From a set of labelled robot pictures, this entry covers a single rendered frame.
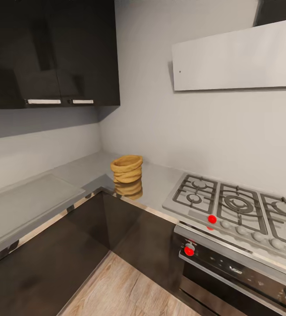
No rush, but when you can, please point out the popcorn bag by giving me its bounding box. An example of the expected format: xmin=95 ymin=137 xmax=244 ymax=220
xmin=110 ymin=155 xmax=143 ymax=183

